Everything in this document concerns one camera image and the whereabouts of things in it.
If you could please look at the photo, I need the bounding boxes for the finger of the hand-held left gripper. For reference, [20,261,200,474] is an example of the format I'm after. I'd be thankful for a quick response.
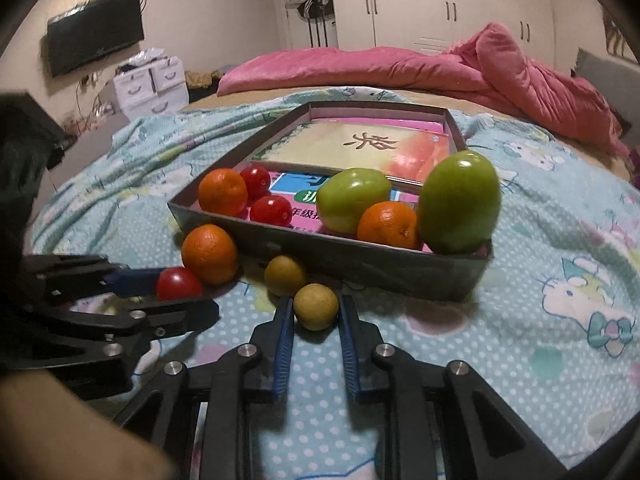
[65,300,221,376]
[25,255,162,306]

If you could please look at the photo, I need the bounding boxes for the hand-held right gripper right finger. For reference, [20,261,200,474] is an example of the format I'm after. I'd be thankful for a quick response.
[339,295,571,480]

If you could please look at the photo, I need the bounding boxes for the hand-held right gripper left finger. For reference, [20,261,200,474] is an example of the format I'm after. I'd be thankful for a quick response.
[114,296,297,480]

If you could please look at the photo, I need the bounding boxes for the red tomato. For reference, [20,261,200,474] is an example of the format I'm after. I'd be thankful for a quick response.
[248,195,293,227]
[155,267,204,302]
[239,165,272,200]

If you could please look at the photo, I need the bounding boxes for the brown longan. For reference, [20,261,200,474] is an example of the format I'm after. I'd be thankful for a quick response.
[293,283,339,332]
[263,255,307,298]

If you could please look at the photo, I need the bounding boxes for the grey cardboard box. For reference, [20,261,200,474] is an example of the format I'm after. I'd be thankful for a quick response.
[167,101,493,303]

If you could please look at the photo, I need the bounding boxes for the small orange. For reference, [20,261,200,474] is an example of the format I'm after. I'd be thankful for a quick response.
[356,201,421,250]

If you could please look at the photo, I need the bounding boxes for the person's left forearm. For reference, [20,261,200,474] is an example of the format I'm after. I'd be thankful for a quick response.
[0,372,176,480]

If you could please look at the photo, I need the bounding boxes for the beige bedside cabinet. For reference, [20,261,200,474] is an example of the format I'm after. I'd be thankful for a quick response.
[62,110,132,153]

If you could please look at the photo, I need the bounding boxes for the pink workbook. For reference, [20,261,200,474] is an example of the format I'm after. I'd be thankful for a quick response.
[267,116,451,256]

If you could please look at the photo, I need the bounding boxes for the white drawer unit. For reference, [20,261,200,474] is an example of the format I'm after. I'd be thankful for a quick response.
[114,55,188,121]

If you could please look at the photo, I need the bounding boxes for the white plastic bag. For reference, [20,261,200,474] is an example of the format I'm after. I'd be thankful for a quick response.
[117,47,166,73]

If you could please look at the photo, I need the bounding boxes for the beige cover book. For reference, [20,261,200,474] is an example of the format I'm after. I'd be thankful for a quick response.
[250,120,453,193]

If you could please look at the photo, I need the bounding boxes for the brown fuzzy cloth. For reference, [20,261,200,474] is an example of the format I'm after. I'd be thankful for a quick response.
[186,71,223,90]

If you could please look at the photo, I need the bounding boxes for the cartoon cat printed bedsheet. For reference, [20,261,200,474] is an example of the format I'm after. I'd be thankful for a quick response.
[30,85,640,480]

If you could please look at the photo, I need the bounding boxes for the pink duvet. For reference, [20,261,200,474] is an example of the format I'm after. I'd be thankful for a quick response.
[216,22,632,158]

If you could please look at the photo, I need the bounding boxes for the hanging clothes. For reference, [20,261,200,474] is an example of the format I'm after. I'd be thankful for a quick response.
[287,0,336,48]

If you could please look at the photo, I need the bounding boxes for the white wardrobe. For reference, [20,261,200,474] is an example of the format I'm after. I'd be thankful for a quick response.
[327,0,556,56]

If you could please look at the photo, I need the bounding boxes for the grey padded headboard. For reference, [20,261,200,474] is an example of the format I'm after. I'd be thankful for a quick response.
[575,47,640,126]

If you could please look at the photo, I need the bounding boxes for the black wall television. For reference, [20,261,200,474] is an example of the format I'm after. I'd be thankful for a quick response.
[46,0,146,78]

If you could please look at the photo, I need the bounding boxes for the tree wall painting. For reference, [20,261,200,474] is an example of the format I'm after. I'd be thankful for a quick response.
[602,7,628,56]

